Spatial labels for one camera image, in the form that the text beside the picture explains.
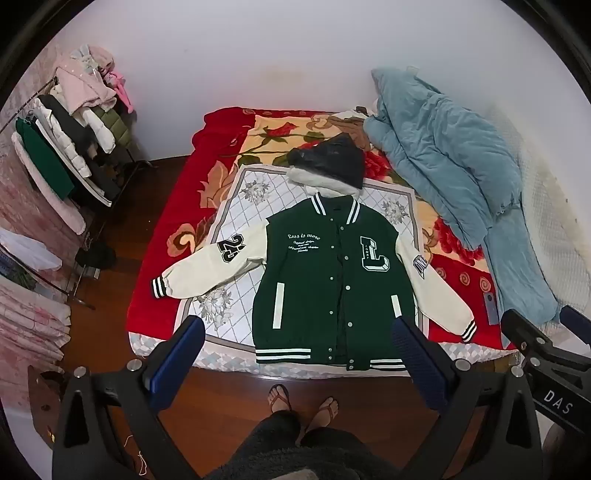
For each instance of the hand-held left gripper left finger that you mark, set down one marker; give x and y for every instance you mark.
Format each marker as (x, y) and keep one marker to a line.
(178, 355)

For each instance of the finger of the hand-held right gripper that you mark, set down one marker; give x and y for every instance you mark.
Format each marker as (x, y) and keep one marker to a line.
(524, 330)
(577, 323)

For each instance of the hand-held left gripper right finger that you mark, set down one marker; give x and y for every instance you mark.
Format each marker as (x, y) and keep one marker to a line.
(415, 360)

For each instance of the green and cream varsity jacket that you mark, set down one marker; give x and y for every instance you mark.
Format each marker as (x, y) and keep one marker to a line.
(314, 277)

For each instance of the metal clothes rack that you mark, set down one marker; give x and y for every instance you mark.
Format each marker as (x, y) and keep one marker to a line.
(87, 277)

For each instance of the grey rectangular object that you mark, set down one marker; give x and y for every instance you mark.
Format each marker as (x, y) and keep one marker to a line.
(490, 307)

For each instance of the bed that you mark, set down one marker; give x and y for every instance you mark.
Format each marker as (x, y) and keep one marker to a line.
(221, 357)

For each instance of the person's right foot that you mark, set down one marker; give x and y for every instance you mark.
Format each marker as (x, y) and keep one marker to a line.
(324, 412)

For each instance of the person's foot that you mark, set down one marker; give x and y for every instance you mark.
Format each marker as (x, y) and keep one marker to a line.
(280, 398)
(324, 412)

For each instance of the person's left foot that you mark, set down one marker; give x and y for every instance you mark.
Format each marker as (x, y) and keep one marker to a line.
(280, 398)

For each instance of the black bag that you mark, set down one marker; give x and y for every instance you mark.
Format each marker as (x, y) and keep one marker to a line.
(94, 256)

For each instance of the wooden chair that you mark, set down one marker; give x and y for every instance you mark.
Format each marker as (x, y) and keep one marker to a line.
(44, 401)

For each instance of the pink floral curtain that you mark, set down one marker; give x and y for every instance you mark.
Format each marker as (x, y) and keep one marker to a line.
(27, 323)

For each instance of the red floral blanket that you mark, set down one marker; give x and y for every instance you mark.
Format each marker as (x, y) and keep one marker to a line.
(184, 194)

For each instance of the white plastic bag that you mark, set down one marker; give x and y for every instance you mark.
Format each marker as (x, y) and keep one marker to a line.
(27, 249)

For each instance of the pale pink fleece robe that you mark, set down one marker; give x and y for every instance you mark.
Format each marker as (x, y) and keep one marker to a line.
(55, 207)

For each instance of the blue quilt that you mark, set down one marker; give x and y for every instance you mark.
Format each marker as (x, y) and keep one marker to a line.
(438, 152)

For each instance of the black hooded fleece-lined jacket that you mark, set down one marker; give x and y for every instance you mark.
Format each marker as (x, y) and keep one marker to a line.
(332, 159)

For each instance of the white puffer jacket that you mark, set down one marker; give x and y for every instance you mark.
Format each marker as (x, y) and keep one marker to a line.
(69, 147)

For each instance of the olive puffer jacket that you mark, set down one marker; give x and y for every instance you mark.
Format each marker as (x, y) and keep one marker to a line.
(115, 128)

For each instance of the green garment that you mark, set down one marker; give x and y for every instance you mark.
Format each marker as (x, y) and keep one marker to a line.
(44, 157)

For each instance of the brown plush cloth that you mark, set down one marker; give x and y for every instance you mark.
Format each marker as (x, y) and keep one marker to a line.
(346, 125)

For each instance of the hot pink garment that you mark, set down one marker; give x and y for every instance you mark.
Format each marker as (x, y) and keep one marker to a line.
(123, 92)

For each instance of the pale pink jacket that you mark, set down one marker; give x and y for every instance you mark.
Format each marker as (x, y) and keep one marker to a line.
(78, 83)

